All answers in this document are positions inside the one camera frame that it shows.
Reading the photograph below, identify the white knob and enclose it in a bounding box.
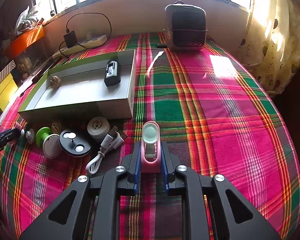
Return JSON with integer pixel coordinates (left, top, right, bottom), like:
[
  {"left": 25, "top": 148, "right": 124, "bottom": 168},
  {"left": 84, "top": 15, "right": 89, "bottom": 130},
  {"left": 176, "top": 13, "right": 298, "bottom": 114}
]
[{"left": 20, "top": 128, "right": 35, "bottom": 144}]

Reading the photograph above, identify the brown walnut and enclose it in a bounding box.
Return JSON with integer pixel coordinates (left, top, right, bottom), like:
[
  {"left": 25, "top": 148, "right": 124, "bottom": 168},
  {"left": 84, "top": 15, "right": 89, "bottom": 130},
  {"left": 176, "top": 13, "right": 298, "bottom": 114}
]
[
  {"left": 51, "top": 121, "right": 62, "bottom": 134},
  {"left": 50, "top": 76, "right": 61, "bottom": 90}
]

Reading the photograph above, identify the white usb cable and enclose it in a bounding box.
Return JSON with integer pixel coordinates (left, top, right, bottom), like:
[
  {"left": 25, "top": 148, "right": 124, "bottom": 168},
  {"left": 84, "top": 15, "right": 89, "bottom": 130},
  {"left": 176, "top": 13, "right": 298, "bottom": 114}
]
[{"left": 85, "top": 125, "right": 128, "bottom": 176}]

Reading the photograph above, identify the pink white oval device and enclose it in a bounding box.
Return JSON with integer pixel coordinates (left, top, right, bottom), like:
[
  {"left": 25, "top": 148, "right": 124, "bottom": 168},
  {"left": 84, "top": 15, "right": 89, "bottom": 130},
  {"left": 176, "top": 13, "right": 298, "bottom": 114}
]
[{"left": 140, "top": 121, "right": 161, "bottom": 173}]

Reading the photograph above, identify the black rectangular device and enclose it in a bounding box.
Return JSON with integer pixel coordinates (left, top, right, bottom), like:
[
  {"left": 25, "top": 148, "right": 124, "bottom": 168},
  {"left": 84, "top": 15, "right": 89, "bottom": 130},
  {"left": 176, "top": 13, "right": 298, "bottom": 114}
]
[{"left": 104, "top": 60, "right": 121, "bottom": 87}]

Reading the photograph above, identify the pink ear hook clip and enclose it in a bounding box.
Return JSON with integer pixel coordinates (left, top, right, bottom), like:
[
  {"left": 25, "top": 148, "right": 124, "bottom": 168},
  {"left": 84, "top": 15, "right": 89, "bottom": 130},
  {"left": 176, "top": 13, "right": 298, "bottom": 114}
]
[{"left": 14, "top": 122, "right": 23, "bottom": 131}]

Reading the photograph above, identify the yellow box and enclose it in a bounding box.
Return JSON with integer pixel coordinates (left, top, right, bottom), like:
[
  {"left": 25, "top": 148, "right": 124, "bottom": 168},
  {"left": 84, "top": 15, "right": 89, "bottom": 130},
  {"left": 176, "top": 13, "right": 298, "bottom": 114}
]
[{"left": 0, "top": 74, "right": 18, "bottom": 113}]

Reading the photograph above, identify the green white round gadget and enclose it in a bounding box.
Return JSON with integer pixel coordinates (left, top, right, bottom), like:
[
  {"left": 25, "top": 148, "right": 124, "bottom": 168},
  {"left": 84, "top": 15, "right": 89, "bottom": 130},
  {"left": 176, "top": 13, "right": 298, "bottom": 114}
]
[{"left": 35, "top": 127, "right": 62, "bottom": 159}]

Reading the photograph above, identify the striped gift box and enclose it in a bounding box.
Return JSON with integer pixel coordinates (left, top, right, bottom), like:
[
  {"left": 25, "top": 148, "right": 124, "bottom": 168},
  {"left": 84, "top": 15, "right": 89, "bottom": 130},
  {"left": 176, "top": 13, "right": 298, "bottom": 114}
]
[{"left": 0, "top": 60, "right": 16, "bottom": 84}]

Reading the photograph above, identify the black disc with white buttons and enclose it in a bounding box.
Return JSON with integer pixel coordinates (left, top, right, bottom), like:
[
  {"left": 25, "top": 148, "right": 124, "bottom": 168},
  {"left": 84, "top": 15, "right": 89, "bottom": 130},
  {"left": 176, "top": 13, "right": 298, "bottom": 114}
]
[{"left": 59, "top": 129, "right": 92, "bottom": 157}]

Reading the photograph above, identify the black smartphone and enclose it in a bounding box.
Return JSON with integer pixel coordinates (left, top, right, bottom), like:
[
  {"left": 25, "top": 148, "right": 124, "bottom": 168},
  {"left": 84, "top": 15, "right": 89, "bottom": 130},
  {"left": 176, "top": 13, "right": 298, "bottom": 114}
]
[{"left": 32, "top": 57, "right": 61, "bottom": 84}]

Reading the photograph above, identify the white round cap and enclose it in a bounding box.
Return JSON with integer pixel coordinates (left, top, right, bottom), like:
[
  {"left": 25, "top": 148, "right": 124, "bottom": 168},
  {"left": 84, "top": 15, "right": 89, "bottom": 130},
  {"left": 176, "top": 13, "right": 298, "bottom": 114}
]
[{"left": 87, "top": 116, "right": 110, "bottom": 142}]

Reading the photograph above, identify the orange box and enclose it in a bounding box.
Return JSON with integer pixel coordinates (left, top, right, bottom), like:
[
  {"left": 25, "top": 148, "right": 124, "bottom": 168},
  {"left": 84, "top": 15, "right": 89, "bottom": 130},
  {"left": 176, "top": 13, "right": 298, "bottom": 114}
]
[{"left": 4, "top": 25, "right": 45, "bottom": 60}]

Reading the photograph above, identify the plaid bed cloth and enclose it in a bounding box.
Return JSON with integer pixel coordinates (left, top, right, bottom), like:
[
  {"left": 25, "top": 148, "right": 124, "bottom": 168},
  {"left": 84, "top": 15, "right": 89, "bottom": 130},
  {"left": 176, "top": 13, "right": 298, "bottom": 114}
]
[{"left": 0, "top": 33, "right": 300, "bottom": 239}]

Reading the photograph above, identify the green white cardboard box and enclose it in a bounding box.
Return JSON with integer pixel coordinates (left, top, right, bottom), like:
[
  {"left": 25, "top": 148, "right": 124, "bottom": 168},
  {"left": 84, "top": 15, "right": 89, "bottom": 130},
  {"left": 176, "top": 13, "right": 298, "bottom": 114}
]
[{"left": 18, "top": 50, "right": 136, "bottom": 122}]

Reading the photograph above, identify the black charger adapter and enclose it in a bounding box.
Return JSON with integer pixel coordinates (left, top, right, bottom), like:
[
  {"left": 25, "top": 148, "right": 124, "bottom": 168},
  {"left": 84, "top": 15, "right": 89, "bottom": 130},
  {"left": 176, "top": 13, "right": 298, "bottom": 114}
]
[{"left": 64, "top": 31, "right": 78, "bottom": 48}]

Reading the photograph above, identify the white power strip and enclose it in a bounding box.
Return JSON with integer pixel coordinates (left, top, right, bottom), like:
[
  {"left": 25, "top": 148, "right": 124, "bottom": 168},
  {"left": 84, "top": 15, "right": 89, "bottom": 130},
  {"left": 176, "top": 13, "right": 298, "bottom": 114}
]
[{"left": 52, "top": 35, "right": 107, "bottom": 59}]

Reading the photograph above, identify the cream patterned curtain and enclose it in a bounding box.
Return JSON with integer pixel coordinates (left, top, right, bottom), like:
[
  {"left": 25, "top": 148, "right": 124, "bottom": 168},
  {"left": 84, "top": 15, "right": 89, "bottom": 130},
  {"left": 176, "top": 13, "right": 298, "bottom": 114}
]
[{"left": 238, "top": 0, "right": 300, "bottom": 97}]

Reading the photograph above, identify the small grey heater fan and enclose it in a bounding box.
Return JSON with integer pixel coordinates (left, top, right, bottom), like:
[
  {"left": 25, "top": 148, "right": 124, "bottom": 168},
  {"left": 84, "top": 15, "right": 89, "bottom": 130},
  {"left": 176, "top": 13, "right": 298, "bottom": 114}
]
[{"left": 157, "top": 0, "right": 207, "bottom": 51}]

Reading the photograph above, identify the black charger cable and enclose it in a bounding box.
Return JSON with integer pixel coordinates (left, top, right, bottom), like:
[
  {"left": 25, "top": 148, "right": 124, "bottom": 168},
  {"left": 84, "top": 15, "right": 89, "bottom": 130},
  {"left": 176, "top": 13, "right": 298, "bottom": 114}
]
[{"left": 58, "top": 12, "right": 113, "bottom": 58}]

